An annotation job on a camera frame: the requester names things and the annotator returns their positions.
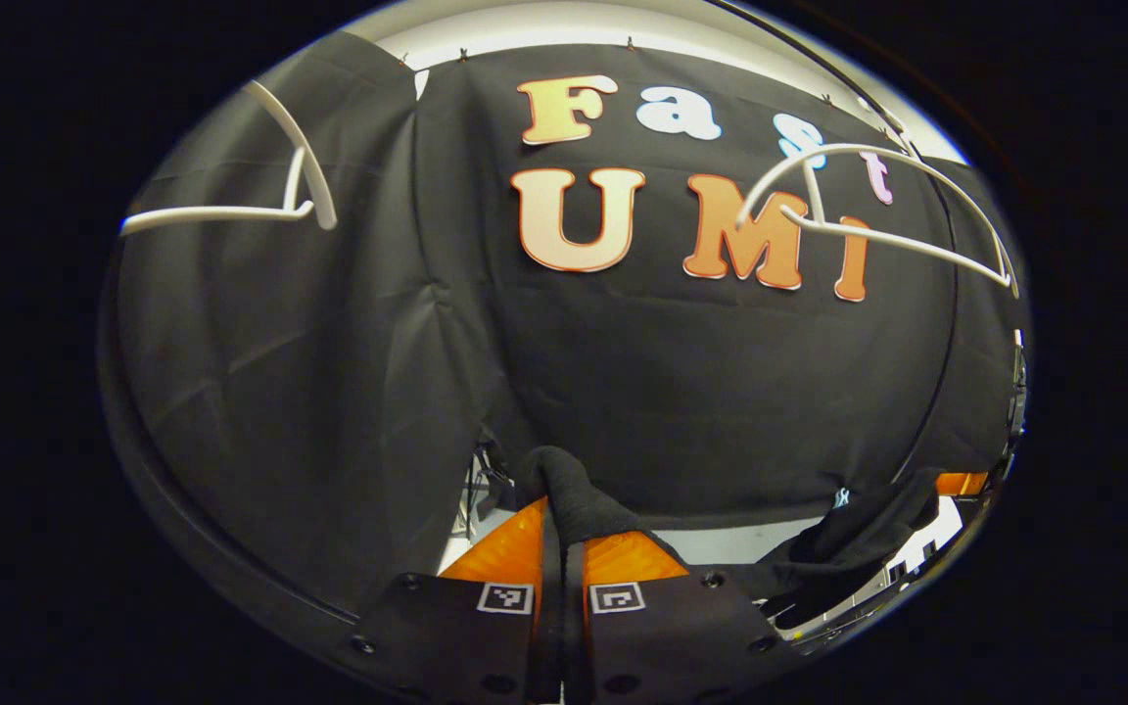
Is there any dark cable tangle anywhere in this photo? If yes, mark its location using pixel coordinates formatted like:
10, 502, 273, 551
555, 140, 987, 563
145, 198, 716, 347
461, 441, 518, 544

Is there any black knit garment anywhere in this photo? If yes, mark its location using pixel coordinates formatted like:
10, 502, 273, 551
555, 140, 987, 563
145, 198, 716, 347
515, 446, 945, 630

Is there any black backdrop cloth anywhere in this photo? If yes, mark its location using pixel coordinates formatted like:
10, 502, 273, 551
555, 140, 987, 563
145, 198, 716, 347
99, 29, 1030, 628

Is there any black metal clothes rack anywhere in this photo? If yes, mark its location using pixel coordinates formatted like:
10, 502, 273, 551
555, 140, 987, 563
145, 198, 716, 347
99, 0, 964, 628

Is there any white plastic clothes hanger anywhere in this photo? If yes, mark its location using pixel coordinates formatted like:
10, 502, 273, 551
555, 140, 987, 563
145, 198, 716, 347
119, 78, 340, 238
733, 143, 1021, 301

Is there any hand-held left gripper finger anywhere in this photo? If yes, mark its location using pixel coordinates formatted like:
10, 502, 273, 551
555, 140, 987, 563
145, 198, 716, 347
347, 494, 565, 705
564, 529, 800, 705

